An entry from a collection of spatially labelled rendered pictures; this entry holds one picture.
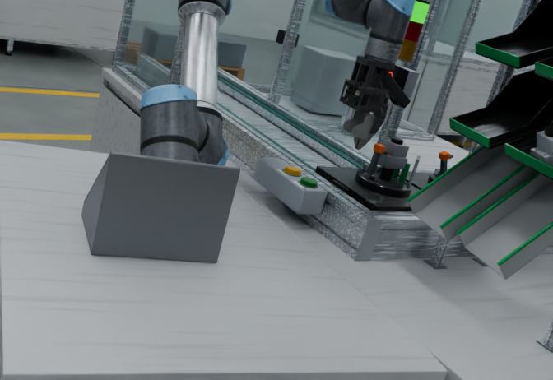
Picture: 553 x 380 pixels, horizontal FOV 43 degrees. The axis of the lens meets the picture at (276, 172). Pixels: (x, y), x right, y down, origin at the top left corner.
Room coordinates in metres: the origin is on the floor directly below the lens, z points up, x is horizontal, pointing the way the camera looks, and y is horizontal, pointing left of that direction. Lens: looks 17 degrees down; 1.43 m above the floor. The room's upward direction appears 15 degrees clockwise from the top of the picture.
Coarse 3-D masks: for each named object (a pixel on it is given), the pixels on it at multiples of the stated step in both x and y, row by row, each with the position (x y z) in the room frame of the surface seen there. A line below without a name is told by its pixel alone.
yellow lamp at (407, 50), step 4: (404, 40) 1.84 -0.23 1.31; (408, 40) 1.85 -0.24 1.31; (404, 44) 1.84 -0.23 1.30; (408, 44) 1.84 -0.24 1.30; (412, 44) 1.84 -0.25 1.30; (416, 44) 1.85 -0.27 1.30; (404, 48) 1.84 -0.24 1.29; (408, 48) 1.84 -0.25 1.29; (412, 48) 1.84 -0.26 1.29; (400, 52) 1.84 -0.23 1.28; (404, 52) 1.84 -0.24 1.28; (408, 52) 1.84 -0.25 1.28; (412, 52) 1.84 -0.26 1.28; (400, 56) 1.84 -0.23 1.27; (404, 56) 1.84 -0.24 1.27; (408, 56) 1.84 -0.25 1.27; (412, 56) 1.85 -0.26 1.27; (408, 60) 1.84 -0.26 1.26
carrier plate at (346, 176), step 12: (324, 168) 1.66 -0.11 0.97; (336, 168) 1.69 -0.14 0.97; (348, 168) 1.72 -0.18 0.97; (336, 180) 1.60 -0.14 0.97; (348, 180) 1.61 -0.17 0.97; (360, 192) 1.54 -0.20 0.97; (372, 192) 1.56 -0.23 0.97; (372, 204) 1.48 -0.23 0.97; (384, 204) 1.50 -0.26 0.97; (396, 204) 1.52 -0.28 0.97; (408, 204) 1.55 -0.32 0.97
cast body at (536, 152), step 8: (552, 128) 1.24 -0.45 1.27; (544, 136) 1.24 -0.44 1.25; (552, 136) 1.23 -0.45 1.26; (544, 144) 1.24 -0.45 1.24; (552, 144) 1.22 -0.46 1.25; (536, 152) 1.24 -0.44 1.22; (544, 152) 1.24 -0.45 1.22; (552, 152) 1.22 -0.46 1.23; (544, 160) 1.22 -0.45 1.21; (552, 160) 1.22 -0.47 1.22
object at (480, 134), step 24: (528, 72) 1.50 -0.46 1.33; (504, 96) 1.48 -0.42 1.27; (528, 96) 1.51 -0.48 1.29; (552, 96) 1.37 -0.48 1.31; (456, 120) 1.44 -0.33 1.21; (480, 120) 1.45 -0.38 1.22; (504, 120) 1.44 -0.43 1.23; (528, 120) 1.42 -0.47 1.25; (552, 120) 1.38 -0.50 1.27; (480, 144) 1.34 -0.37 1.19
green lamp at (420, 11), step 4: (416, 4) 1.84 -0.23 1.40; (420, 4) 1.84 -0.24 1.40; (424, 4) 1.84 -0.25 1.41; (428, 4) 1.85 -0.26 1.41; (416, 8) 1.84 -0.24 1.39; (420, 8) 1.84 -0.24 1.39; (424, 8) 1.84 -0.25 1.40; (428, 8) 1.85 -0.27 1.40; (412, 12) 1.84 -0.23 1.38; (416, 12) 1.84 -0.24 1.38; (420, 12) 1.84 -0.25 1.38; (424, 12) 1.84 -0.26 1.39; (412, 16) 1.84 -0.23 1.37; (416, 16) 1.84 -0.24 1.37; (420, 16) 1.84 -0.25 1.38; (424, 16) 1.85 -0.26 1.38; (412, 20) 1.84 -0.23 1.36; (416, 20) 1.84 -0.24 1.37; (420, 20) 1.84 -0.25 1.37; (424, 20) 1.85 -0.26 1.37
